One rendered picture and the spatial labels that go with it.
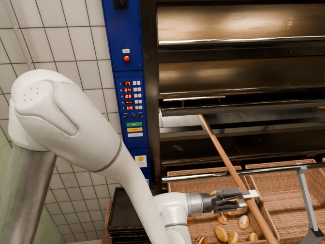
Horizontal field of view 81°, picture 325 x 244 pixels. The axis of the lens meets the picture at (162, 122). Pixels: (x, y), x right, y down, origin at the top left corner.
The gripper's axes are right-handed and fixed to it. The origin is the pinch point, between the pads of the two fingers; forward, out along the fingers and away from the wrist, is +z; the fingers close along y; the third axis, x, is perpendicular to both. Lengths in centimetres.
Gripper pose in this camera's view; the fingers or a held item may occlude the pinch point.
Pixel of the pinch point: (248, 198)
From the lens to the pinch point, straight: 92.2
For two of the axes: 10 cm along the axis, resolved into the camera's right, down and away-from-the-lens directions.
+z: 9.9, -0.7, 0.8
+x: 1.1, 5.3, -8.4
